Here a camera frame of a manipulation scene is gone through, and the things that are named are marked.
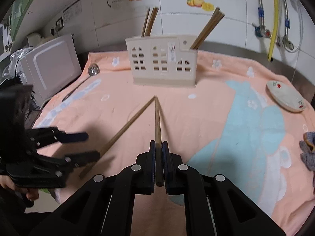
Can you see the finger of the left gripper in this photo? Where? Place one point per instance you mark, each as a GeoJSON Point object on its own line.
{"type": "Point", "coordinates": [66, 164]}
{"type": "Point", "coordinates": [42, 137]}

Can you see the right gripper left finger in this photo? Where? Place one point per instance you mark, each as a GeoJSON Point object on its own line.
{"type": "Point", "coordinates": [104, 205]}

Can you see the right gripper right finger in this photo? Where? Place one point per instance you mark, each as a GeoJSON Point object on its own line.
{"type": "Point", "coordinates": [213, 205]}

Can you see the wooden chopstick five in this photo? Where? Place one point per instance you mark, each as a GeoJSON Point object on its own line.
{"type": "Point", "coordinates": [112, 141]}

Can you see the wooden chopstick ten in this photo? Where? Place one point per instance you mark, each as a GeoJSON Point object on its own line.
{"type": "Point", "coordinates": [159, 181]}

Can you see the wooden chopstick nine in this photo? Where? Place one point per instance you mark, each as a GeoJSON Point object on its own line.
{"type": "Point", "coordinates": [203, 31]}

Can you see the wooden chopstick one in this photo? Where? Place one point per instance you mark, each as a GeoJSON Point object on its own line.
{"type": "Point", "coordinates": [145, 22]}

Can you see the wooden chopstick three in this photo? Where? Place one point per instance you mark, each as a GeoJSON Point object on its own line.
{"type": "Point", "coordinates": [153, 20]}

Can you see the wooden chopstick two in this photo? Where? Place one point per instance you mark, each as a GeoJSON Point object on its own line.
{"type": "Point", "coordinates": [150, 22]}

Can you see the wooden chopstick eight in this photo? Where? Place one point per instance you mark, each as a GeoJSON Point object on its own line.
{"type": "Point", "coordinates": [208, 30]}

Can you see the wooden chopstick six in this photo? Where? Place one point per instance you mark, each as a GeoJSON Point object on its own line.
{"type": "Point", "coordinates": [210, 30]}

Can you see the person's left hand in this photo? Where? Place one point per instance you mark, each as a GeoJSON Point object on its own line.
{"type": "Point", "coordinates": [6, 183]}

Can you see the white microwave oven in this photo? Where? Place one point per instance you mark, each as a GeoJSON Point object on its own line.
{"type": "Point", "coordinates": [50, 67]}

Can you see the steel slotted spoon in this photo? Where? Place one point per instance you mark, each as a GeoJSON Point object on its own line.
{"type": "Point", "coordinates": [93, 70]}

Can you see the peach printed towel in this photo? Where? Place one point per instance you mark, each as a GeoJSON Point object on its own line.
{"type": "Point", "coordinates": [228, 124]}

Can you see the grey rag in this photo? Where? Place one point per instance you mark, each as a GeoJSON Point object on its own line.
{"type": "Point", "coordinates": [307, 147]}

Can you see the white small dish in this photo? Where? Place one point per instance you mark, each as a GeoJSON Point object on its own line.
{"type": "Point", "coordinates": [287, 97]}

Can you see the cream plastic utensil holder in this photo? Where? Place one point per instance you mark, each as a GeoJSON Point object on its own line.
{"type": "Point", "coordinates": [165, 60]}

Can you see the black wall socket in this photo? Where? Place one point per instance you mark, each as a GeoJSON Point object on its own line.
{"type": "Point", "coordinates": [59, 24]}

